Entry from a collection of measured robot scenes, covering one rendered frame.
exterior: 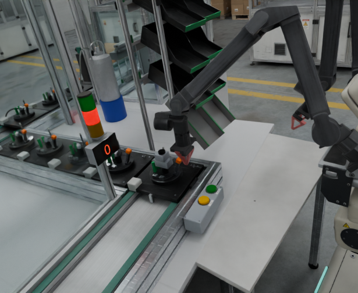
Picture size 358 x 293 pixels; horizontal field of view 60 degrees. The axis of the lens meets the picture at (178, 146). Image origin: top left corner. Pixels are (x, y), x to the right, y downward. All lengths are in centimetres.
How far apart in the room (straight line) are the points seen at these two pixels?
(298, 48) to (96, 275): 94
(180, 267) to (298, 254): 128
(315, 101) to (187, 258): 66
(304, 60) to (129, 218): 83
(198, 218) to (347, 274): 99
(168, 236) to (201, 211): 15
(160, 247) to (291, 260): 132
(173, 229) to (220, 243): 18
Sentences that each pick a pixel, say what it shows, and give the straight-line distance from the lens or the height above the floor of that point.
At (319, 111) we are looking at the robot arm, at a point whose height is 130.
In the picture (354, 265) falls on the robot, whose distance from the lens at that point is 193.
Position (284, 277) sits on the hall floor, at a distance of 216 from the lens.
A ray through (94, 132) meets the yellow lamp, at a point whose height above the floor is 128.
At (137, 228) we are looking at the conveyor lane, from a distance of 121.
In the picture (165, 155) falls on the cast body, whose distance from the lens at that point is 126.
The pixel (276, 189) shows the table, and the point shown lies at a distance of 139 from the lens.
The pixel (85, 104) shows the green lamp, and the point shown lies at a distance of 107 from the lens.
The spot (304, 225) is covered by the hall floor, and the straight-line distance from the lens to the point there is 246.
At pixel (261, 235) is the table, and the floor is 86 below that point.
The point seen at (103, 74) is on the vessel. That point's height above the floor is 119.
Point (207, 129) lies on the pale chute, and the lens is 149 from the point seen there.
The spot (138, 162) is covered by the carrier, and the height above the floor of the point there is 97.
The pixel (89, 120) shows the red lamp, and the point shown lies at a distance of 109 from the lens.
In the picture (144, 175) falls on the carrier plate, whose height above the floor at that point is 97.
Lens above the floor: 175
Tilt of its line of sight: 31 degrees down
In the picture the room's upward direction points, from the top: 10 degrees counter-clockwise
